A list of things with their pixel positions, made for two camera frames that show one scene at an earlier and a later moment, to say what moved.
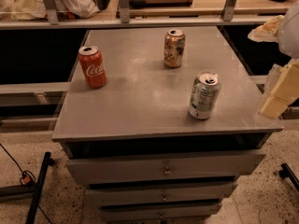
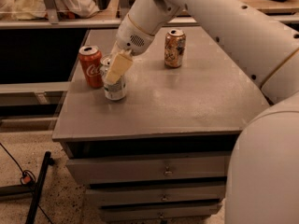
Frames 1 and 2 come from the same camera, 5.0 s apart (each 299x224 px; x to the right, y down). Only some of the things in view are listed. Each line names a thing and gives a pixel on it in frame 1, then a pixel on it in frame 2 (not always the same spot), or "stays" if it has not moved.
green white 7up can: [205, 92] → [113, 91]
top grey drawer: [196, 166] stays
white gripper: [290, 32] → [132, 37]
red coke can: [93, 66] stays
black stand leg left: [47, 161] stays
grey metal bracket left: [49, 4] stays
